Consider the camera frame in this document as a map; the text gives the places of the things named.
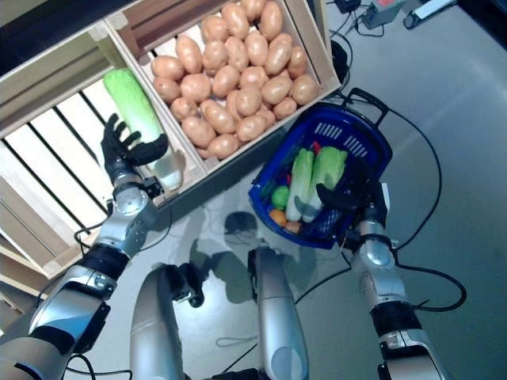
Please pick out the grey box red button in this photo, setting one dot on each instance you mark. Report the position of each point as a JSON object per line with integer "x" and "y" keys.
{"x": 382, "y": 10}

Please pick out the long napa cabbage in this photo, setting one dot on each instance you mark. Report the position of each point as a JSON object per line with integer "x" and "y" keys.
{"x": 130, "y": 99}

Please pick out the light green round pepper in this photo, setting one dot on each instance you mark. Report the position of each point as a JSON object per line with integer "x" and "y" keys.
{"x": 281, "y": 197}

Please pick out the blue plastic shopping basket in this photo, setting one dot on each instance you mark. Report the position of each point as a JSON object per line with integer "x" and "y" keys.
{"x": 376, "y": 150}

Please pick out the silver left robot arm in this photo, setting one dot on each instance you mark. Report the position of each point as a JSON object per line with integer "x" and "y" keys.
{"x": 130, "y": 225}

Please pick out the black power adapter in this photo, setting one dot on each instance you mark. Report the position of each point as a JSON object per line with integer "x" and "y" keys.
{"x": 346, "y": 4}

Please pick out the slatted wooden crate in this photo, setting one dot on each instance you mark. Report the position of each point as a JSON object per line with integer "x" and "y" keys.
{"x": 39, "y": 85}

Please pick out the orange fruit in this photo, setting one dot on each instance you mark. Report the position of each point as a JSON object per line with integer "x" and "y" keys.
{"x": 277, "y": 217}

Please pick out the tan potato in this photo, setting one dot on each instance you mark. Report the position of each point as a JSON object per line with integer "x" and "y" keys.
{"x": 276, "y": 89}
{"x": 304, "y": 89}
{"x": 284, "y": 107}
{"x": 282, "y": 39}
{"x": 253, "y": 77}
{"x": 223, "y": 146}
{"x": 236, "y": 53}
{"x": 235, "y": 16}
{"x": 168, "y": 67}
{"x": 166, "y": 89}
{"x": 248, "y": 101}
{"x": 217, "y": 116}
{"x": 198, "y": 132}
{"x": 277, "y": 57}
{"x": 195, "y": 88}
{"x": 256, "y": 47}
{"x": 231, "y": 103}
{"x": 226, "y": 81}
{"x": 215, "y": 55}
{"x": 189, "y": 53}
{"x": 183, "y": 107}
{"x": 251, "y": 127}
{"x": 253, "y": 8}
{"x": 297, "y": 61}
{"x": 214, "y": 28}
{"x": 267, "y": 117}
{"x": 271, "y": 20}

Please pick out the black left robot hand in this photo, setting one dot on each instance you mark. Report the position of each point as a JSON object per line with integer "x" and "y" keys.
{"x": 117, "y": 154}

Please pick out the small orange carrot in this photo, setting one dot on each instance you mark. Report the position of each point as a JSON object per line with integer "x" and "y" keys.
{"x": 293, "y": 226}

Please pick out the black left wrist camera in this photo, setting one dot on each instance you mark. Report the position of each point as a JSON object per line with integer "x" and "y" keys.
{"x": 153, "y": 186}

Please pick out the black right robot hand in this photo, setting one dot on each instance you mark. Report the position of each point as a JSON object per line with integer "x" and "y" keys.
{"x": 364, "y": 190}

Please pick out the wooden display shelf frame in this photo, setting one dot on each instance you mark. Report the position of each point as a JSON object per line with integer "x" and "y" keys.
{"x": 12, "y": 281}

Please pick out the red chili pepper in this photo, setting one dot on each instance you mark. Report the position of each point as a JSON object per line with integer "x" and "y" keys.
{"x": 317, "y": 146}

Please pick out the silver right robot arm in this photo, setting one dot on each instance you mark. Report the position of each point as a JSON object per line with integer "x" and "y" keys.
{"x": 376, "y": 257}

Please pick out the silver robot right leg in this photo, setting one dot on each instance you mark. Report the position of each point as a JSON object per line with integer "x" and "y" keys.
{"x": 277, "y": 308}

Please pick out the wooden potato crate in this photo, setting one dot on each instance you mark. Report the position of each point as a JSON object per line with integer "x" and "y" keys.
{"x": 313, "y": 47}

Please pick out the napa cabbage spread leaves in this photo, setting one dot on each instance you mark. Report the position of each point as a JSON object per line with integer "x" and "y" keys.
{"x": 328, "y": 170}

